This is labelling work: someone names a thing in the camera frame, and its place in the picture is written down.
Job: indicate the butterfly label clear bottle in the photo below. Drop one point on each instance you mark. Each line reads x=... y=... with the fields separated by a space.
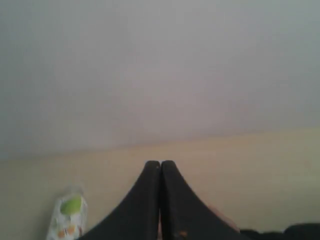
x=69 y=216

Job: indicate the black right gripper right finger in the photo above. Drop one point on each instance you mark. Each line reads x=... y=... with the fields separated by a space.
x=183 y=215

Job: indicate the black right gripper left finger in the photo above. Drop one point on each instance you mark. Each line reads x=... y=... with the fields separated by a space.
x=137 y=215

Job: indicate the person's open hand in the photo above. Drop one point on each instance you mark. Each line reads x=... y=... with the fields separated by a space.
x=224 y=218

